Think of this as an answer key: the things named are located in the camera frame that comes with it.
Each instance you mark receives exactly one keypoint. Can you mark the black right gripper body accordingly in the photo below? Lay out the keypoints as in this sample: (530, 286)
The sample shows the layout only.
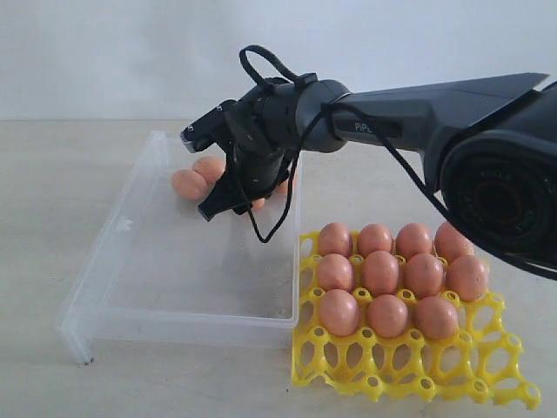
(250, 176)

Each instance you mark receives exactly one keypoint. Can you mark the brown egg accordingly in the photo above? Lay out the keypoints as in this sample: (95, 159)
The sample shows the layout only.
(450, 244)
(436, 318)
(380, 273)
(336, 238)
(339, 313)
(334, 271)
(282, 188)
(387, 316)
(423, 275)
(189, 184)
(374, 237)
(412, 239)
(258, 203)
(210, 168)
(468, 276)

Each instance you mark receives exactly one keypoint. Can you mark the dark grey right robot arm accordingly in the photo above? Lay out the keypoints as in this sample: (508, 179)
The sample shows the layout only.
(487, 146)

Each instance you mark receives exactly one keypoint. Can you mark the brown egg back top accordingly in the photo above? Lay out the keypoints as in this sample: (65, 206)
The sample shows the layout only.
(210, 168)

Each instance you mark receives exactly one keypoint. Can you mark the clear plastic box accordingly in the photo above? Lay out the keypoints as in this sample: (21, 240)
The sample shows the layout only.
(160, 272)

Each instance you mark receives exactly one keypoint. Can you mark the yellow plastic egg tray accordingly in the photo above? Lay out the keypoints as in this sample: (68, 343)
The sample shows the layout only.
(480, 361)

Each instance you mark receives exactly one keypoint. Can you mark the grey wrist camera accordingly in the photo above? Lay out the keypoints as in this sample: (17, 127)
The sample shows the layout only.
(211, 129)

